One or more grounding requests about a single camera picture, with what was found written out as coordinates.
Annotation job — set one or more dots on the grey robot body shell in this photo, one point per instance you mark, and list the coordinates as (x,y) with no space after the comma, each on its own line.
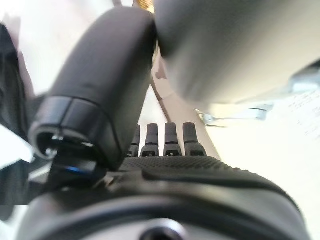
(225,42)

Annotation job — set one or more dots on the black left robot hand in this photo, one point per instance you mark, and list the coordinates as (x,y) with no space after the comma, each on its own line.
(105,75)

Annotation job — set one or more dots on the white sheet with print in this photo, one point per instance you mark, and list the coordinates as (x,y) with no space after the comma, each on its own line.
(305,115)

